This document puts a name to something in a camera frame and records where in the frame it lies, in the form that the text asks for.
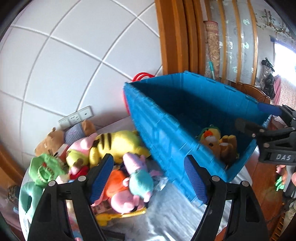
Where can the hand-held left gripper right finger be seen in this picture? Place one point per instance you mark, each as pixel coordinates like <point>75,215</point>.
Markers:
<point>195,178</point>

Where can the clear plastic wrapper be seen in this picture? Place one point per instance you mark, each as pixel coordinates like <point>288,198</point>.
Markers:
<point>159,183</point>

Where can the brown bear plush striped shirt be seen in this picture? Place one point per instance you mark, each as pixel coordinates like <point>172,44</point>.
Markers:
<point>74,134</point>

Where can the wooden wall frame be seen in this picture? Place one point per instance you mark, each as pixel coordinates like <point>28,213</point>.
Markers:
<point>180,34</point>

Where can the orange plush toy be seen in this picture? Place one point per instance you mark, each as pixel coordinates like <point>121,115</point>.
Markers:
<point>115,185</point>

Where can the teal stick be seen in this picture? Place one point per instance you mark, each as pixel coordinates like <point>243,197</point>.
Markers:
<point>211,69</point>

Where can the green cloth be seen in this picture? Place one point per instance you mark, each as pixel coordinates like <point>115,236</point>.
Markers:
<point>279,183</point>

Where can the red plastic basket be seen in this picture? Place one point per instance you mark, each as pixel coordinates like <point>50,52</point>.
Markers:
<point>141,75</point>

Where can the blue plastic crate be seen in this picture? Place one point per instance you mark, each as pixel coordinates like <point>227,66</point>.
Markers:
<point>161,129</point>

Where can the blue striped tablecloth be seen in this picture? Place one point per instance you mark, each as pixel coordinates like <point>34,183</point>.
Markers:
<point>171,220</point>

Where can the patterned glass door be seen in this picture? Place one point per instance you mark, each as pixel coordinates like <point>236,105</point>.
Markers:
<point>233,41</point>

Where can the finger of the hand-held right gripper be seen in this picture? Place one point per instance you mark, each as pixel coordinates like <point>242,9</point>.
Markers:
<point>269,109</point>
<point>247,126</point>

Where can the person's right hand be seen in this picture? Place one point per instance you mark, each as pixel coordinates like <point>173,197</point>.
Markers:
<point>281,169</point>

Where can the green neck pillow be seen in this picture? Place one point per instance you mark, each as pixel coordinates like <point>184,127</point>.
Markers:
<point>27,199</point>

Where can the pink and lime pig plush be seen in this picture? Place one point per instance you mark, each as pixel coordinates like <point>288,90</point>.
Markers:
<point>76,155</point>

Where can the wall socket plate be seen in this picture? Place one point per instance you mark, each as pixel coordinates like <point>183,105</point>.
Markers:
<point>69,121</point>
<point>85,113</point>

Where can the yellow plastic packet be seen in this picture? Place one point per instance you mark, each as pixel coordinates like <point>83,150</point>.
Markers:
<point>129,214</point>

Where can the pink and teal plush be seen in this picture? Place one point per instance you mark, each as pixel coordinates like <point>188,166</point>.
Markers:
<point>141,185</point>

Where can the dark hanging clothes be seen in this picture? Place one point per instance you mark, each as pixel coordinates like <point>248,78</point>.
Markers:
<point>268,78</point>

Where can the green frog plush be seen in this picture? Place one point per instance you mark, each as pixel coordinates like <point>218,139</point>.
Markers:
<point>44,169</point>

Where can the rolled patterned carpet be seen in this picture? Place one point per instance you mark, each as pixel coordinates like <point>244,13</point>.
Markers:
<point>211,48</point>

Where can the yellow tiger plush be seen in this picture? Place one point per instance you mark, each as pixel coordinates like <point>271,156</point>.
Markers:
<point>120,141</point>

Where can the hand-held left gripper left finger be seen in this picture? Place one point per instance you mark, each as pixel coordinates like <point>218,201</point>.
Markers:
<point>101,178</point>

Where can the pink patterned blanket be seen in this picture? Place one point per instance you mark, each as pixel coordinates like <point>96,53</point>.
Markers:
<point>285,92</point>

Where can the yellow duck plush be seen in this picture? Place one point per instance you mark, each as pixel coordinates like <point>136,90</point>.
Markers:
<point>209,134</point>

